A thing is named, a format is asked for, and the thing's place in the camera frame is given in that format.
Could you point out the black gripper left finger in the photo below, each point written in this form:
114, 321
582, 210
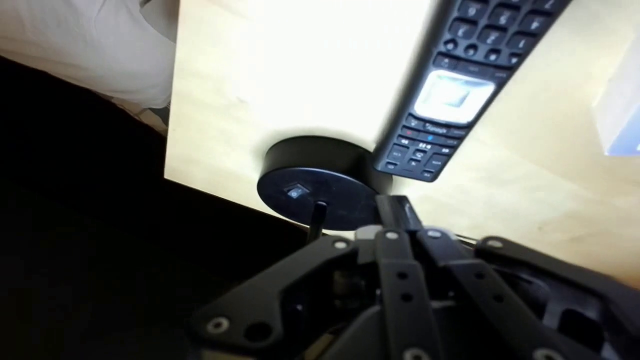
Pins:
407, 314

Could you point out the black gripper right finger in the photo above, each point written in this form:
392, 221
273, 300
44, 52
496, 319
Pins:
492, 299

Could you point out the black remote control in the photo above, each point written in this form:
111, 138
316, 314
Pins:
462, 67

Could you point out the white shade table lamp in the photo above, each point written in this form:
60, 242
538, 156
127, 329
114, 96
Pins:
321, 183

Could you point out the light wooden table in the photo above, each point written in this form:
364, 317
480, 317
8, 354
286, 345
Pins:
491, 117

